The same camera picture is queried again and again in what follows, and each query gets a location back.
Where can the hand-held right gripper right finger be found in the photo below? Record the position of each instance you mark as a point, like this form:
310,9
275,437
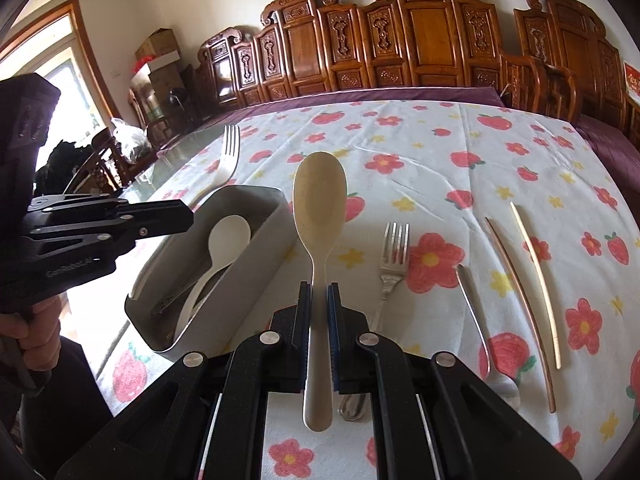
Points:
334,340

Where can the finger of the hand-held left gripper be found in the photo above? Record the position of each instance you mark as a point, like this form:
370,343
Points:
160,210
100,242

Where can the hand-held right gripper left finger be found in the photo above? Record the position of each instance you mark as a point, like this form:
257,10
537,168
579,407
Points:
292,350

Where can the white plastic spoon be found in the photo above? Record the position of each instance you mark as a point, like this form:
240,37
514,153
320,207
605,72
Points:
227,235

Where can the silver metal fork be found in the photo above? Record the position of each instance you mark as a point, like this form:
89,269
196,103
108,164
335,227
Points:
227,160

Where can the rectangular metal tin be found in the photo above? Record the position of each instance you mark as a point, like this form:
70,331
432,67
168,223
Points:
250,240

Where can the beige plastic spoon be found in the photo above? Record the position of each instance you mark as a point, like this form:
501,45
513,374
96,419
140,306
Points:
317,200

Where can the copper coloured chopstick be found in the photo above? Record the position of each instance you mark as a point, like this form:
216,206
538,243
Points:
520,300

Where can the pale beige chopstick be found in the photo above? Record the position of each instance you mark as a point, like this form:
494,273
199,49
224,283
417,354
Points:
537,270

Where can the person's left forearm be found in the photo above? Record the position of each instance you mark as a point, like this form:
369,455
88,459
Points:
50,425

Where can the person's left hand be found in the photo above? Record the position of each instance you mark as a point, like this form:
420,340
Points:
42,340

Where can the black cloth pile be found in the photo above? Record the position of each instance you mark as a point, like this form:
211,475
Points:
60,160

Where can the translucent plastic bag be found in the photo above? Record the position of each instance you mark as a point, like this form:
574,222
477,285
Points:
130,140

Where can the carved wooden dining chair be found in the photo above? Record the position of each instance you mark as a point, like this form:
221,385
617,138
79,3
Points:
150,120
102,160

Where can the white flat cardboard box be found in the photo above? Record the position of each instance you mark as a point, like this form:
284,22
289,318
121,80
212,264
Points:
160,62

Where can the small brown cardboard box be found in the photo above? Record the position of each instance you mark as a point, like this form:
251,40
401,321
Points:
160,42

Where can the strawberry print tablecloth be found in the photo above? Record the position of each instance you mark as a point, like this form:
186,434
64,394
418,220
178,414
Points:
450,170

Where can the long purple sofa cushion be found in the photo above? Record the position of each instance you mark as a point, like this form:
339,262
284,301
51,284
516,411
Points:
400,95

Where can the carved wooden sofa bench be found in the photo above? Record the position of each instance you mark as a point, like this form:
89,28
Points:
425,35

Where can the purple armchair cushion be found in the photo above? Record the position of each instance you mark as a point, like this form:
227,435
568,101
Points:
615,150

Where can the carved wooden armchair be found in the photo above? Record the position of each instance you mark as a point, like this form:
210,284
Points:
575,35

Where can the red desk calendar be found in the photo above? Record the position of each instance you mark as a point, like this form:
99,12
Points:
632,77

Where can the wooden door frame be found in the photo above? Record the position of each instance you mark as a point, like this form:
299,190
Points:
95,70

